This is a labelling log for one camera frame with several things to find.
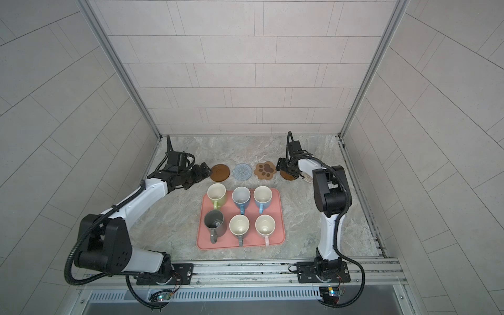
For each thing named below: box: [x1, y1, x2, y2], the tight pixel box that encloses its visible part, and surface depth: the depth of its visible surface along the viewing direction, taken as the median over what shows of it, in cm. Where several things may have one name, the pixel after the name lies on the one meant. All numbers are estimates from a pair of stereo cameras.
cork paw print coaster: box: [253, 161, 277, 180], surface depth 103 cm
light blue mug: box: [253, 185, 273, 215], surface depth 84 cm
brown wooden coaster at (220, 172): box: [210, 164, 231, 182], surface depth 103 cm
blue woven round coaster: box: [232, 163, 253, 181], surface depth 103 cm
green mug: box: [206, 182, 227, 210], surface depth 85 cm
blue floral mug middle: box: [231, 185, 251, 216], surface depth 84 cm
